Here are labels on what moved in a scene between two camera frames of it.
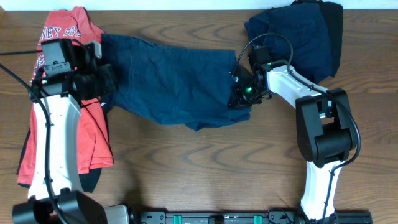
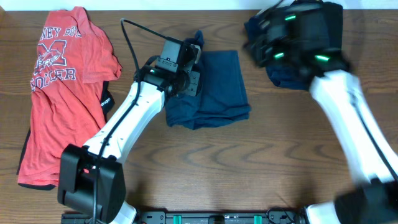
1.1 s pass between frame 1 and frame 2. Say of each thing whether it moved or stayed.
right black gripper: moved
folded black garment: stayed
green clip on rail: stayed
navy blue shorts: moved
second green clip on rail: stayed
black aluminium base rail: stayed
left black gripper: moved
